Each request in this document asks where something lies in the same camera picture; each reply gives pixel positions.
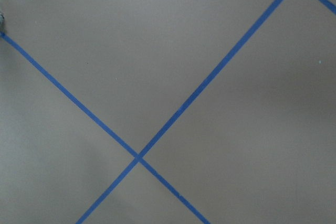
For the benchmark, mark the wicker fruit basket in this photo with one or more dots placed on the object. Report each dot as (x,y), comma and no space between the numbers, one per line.
(2,20)

